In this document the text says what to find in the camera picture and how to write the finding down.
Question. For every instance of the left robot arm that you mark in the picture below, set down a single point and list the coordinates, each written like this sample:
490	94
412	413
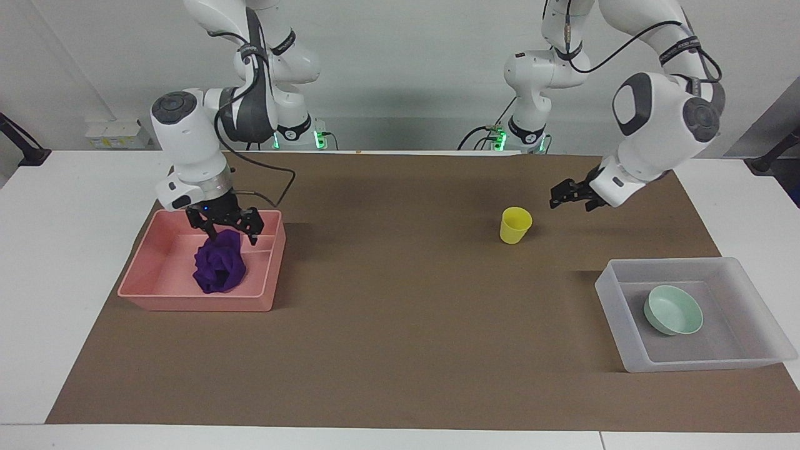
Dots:
656	125

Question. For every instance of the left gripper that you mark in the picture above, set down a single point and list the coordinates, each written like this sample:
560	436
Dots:
597	197

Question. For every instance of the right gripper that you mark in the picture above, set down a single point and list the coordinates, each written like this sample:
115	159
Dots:
215	206

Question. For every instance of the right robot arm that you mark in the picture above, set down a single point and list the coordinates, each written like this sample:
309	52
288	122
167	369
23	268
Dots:
187	137

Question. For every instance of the black stand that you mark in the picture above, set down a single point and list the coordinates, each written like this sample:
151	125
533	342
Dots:
25	147
772	156

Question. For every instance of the pink plastic tray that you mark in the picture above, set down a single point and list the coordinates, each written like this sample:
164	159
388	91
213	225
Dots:
162	275

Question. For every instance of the yellow plastic cup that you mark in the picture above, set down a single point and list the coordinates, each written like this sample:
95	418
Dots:
514	228

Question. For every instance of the white socket box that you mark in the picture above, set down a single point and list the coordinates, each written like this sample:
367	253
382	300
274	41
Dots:
115	134

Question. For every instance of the light green bowl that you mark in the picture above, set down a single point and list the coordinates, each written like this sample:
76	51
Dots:
675	311

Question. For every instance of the purple cloth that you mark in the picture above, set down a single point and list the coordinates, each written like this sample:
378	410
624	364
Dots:
219	265

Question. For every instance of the translucent white plastic bin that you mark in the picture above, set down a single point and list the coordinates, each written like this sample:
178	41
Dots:
731	337

